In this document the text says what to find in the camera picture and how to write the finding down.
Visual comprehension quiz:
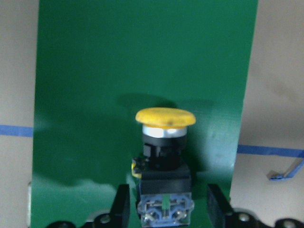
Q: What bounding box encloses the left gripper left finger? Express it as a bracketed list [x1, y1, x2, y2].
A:
[110, 184, 130, 228]

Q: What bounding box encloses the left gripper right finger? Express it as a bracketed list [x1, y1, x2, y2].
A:
[207, 184, 232, 228]

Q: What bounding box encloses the yellow push button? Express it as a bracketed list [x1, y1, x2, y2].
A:
[131, 107, 196, 228]

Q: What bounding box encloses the green conveyor belt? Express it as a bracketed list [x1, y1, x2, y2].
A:
[30, 0, 258, 228]

